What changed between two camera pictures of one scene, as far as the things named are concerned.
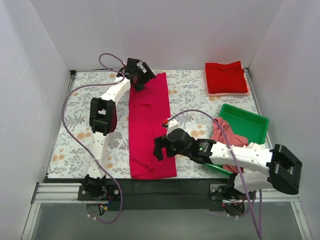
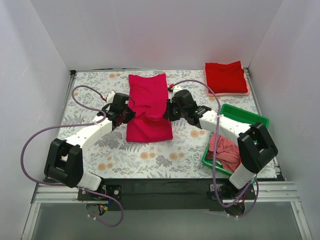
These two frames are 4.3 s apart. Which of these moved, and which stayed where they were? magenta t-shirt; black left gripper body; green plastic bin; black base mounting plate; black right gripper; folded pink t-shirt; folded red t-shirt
Moved: magenta t-shirt; black left gripper body; black right gripper
Stayed: green plastic bin; folded red t-shirt; folded pink t-shirt; black base mounting plate
